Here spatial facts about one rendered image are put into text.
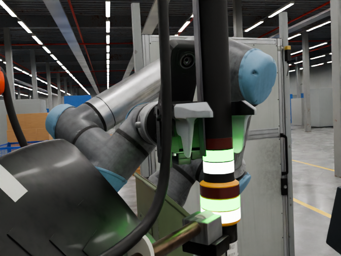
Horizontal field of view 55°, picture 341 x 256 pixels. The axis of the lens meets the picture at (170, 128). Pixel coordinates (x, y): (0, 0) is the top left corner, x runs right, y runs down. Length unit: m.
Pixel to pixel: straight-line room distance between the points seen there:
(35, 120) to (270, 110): 6.48
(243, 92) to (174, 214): 0.44
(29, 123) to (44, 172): 8.06
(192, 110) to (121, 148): 0.26
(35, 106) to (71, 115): 10.22
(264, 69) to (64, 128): 0.44
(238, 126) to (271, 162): 2.27
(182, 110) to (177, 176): 0.76
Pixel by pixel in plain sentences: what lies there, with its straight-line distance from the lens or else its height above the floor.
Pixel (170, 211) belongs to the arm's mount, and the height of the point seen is 1.19.
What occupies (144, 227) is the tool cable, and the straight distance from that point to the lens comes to 0.27.
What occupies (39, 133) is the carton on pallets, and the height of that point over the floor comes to 1.10.
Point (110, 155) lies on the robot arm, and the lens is 0.57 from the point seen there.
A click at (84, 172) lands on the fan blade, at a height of 1.44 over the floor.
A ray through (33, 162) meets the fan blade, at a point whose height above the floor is 1.45.
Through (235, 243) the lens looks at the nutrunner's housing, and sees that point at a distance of 0.38.
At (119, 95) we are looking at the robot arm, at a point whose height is 1.53.
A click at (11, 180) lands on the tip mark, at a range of 0.28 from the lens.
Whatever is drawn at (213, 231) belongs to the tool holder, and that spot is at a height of 1.37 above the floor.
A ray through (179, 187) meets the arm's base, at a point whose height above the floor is 1.24.
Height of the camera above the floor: 1.49
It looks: 3 degrees down
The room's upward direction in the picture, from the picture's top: 3 degrees counter-clockwise
